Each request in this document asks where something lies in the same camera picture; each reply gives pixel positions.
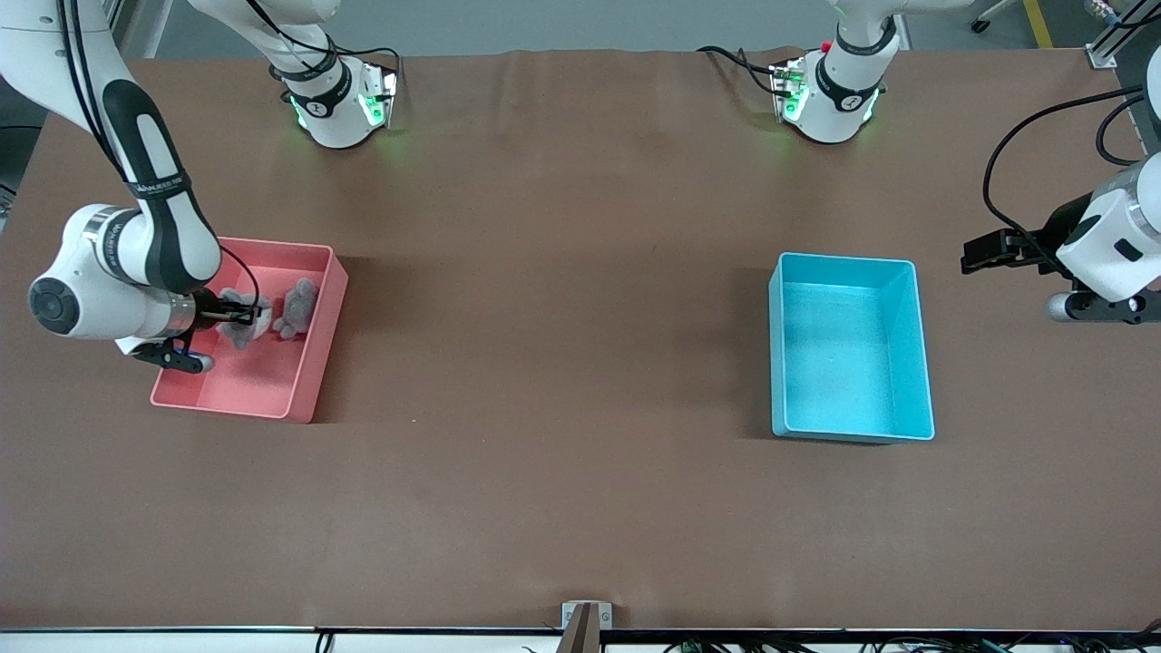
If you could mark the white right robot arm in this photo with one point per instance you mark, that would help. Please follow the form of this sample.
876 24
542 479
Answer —
145 181

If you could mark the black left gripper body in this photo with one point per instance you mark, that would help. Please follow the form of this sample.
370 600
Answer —
1063 223

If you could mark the blue plastic box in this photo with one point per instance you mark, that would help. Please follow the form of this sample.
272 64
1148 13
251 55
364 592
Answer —
843 363

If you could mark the pink plastic box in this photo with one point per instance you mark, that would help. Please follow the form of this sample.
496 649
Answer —
263 381

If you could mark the metal base connector plate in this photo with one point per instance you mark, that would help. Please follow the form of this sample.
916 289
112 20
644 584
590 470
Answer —
787 91
381 95

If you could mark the aluminium frame profile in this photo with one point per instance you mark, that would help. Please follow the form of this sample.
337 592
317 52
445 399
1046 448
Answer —
1102 56

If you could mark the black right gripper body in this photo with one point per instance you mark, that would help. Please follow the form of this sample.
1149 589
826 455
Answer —
209 314

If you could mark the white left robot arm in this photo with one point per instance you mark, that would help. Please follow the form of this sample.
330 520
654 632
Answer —
1116 236

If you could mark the metal table edge bracket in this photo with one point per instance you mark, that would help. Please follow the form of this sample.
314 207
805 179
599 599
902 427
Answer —
586 621

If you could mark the chair caster wheel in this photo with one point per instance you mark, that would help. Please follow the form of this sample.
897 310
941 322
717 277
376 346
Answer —
980 24

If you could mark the brown table cover mat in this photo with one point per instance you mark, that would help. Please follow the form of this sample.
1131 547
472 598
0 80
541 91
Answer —
544 499

